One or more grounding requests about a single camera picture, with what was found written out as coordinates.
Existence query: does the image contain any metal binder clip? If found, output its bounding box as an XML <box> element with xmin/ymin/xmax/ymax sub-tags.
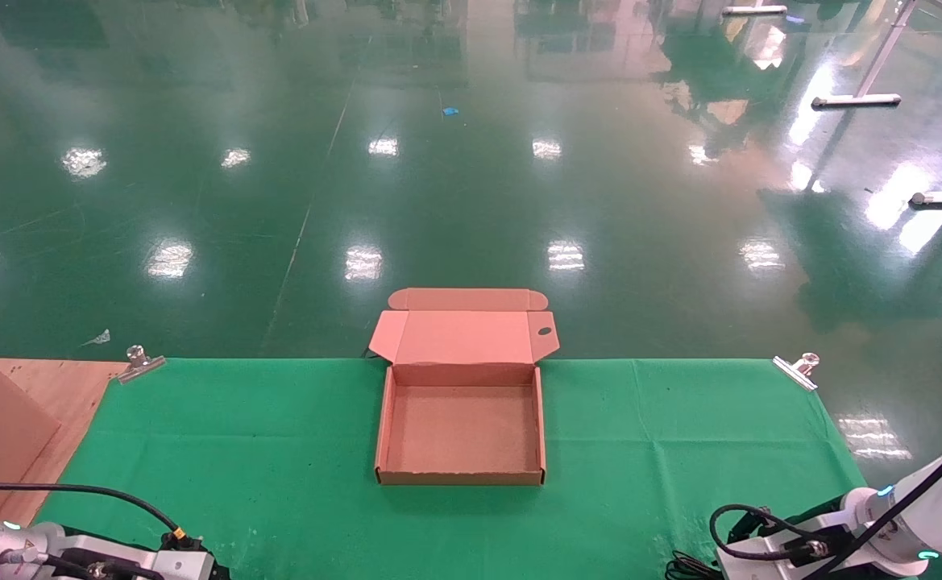
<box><xmin>116</xmin><ymin>345</ymin><xmax>167</xmax><ymax>384</ymax></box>
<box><xmin>772</xmin><ymin>352</ymin><xmax>821</xmax><ymax>392</ymax></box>

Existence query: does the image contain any black cable with yellow tag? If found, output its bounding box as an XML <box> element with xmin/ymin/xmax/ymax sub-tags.
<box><xmin>0</xmin><ymin>480</ymin><xmax>197</xmax><ymax>553</ymax></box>

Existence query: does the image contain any white table leg with foot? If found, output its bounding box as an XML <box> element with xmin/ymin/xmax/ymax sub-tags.
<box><xmin>811</xmin><ymin>0</ymin><xmax>919</xmax><ymax>110</ymax></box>

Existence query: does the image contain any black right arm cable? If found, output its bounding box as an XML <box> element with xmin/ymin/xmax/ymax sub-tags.
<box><xmin>709</xmin><ymin>427</ymin><xmax>942</xmax><ymax>580</ymax></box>

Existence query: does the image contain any right wrist silver housing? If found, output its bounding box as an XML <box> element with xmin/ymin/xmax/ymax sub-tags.
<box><xmin>716</xmin><ymin>520</ymin><xmax>854</xmax><ymax>580</ymax></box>

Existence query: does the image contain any green table cloth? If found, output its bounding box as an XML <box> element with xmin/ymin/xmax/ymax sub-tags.
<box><xmin>35</xmin><ymin>358</ymin><xmax>874</xmax><ymax>580</ymax></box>

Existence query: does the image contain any thin black cable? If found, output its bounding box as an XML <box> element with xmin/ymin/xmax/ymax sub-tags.
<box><xmin>664</xmin><ymin>550</ymin><xmax>721</xmax><ymax>580</ymax></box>

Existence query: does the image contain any open brown cardboard box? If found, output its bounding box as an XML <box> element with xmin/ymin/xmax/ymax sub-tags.
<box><xmin>368</xmin><ymin>288</ymin><xmax>561</xmax><ymax>487</ymax></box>

